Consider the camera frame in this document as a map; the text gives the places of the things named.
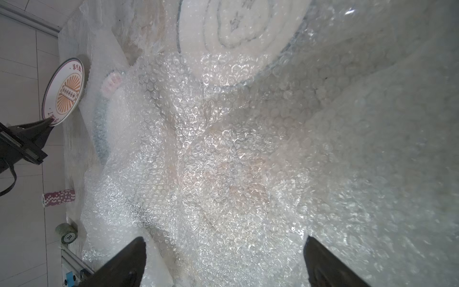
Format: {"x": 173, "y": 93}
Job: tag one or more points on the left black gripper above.
{"x": 24, "y": 142}

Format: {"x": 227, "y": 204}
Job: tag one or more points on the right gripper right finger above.
{"x": 325, "y": 269}

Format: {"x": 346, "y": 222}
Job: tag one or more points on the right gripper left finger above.
{"x": 126, "y": 269}

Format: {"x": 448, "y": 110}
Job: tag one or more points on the orange sunburst dinner plate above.
{"x": 64, "y": 91}

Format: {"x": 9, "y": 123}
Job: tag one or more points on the bubble wrap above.
{"x": 226, "y": 187}

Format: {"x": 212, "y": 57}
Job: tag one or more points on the green rimmed plate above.
{"x": 110, "y": 84}

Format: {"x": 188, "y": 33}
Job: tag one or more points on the blue connector clip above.
{"x": 70, "y": 280}

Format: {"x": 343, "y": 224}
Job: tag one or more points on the green patterned roll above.
{"x": 66, "y": 233}

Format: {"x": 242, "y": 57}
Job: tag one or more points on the pink patterned small object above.
{"x": 58, "y": 197}

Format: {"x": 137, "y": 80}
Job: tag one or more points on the white plate concentric rings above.
{"x": 240, "y": 32}

